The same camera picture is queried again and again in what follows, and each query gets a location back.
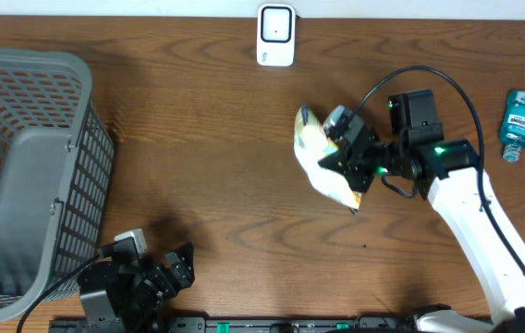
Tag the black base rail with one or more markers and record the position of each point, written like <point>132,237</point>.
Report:
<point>204,325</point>

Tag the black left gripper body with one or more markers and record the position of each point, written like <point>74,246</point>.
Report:
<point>142,291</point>

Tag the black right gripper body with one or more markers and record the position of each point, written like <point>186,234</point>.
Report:
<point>380,155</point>

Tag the teal mouthwash bottle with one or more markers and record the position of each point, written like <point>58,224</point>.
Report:
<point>512,132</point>

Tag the grey plastic shopping basket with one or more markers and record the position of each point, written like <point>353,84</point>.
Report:
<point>56,161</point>

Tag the yellow snack bag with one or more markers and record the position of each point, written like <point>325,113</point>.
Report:
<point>311,145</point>

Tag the white barcode scanner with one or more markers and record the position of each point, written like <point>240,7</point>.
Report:
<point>276,34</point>

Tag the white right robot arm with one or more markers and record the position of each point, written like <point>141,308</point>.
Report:
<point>450,177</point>

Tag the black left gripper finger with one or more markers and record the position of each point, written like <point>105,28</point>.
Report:
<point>172,270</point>
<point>185,263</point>

